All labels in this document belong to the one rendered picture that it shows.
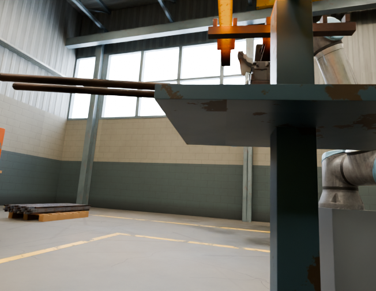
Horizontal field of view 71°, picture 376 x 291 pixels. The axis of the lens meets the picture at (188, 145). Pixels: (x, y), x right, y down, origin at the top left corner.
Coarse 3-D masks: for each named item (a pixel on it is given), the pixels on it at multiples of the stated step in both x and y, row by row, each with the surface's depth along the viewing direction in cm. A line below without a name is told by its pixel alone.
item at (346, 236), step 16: (320, 208) 122; (336, 208) 116; (320, 224) 121; (336, 224) 112; (352, 224) 112; (368, 224) 113; (320, 240) 120; (336, 240) 111; (352, 240) 111; (368, 240) 112; (320, 256) 120; (336, 256) 110; (352, 256) 110; (368, 256) 110; (320, 272) 119; (336, 272) 109; (352, 272) 109; (368, 272) 109; (336, 288) 108; (352, 288) 108; (368, 288) 108
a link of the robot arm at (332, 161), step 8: (328, 152) 126; (336, 152) 123; (344, 152) 122; (328, 160) 125; (336, 160) 122; (328, 168) 125; (336, 168) 120; (328, 176) 124; (336, 176) 121; (344, 176) 117; (328, 184) 124; (336, 184) 121; (344, 184) 119
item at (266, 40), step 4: (276, 0) 53; (272, 12) 57; (264, 40) 64; (268, 40) 64; (264, 44) 70; (268, 44) 66; (264, 48) 68; (268, 48) 67; (264, 52) 69; (268, 52) 69; (264, 56) 71; (268, 56) 71; (264, 60) 73; (268, 60) 73
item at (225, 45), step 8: (224, 0) 52; (224, 8) 54; (224, 16) 57; (224, 24) 60; (224, 40) 66; (232, 40) 68; (224, 48) 68; (232, 48) 68; (224, 56) 71; (224, 64) 75
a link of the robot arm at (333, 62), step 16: (320, 48) 112; (336, 48) 109; (320, 64) 114; (336, 64) 109; (336, 80) 110; (352, 80) 108; (352, 160) 111; (368, 160) 105; (352, 176) 113; (368, 176) 106
